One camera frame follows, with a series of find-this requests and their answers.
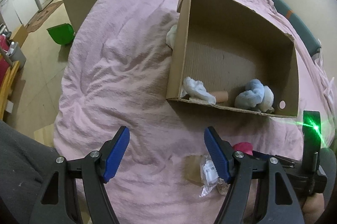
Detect pink heart toy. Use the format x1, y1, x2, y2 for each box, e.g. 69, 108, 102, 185
233, 142, 253, 155

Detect clear plastic bag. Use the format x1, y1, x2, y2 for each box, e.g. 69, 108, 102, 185
200, 155, 220, 197

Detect cream scrunchie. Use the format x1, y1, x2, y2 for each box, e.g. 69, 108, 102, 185
181, 77, 217, 105

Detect light blue plush toy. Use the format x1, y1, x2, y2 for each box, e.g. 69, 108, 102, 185
234, 79, 274, 113

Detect beige lace scrunchie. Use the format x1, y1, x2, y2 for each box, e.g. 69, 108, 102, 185
216, 178, 230, 196

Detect person right hand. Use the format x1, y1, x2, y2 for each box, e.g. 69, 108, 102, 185
302, 193, 324, 224

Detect pink bed duvet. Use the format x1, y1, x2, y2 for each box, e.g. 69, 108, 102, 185
54, 0, 336, 223

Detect brown cardboard box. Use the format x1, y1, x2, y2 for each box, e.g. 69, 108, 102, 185
166, 0, 299, 118

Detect white cloth behind box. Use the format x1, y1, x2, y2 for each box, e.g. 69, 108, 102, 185
166, 24, 177, 50

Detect yellow wooden rack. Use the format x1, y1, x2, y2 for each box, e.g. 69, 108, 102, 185
0, 61, 20, 120

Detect green plastic bin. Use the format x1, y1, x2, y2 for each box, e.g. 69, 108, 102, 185
47, 23, 75, 45

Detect teal headboard cushion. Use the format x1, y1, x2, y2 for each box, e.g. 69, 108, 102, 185
272, 0, 321, 57

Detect red bag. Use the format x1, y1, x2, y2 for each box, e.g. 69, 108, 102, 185
0, 34, 9, 85

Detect grey waste bin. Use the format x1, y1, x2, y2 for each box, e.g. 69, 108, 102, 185
6, 41, 26, 70

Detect white kitchen cabinet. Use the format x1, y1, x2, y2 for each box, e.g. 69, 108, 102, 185
1, 0, 38, 31

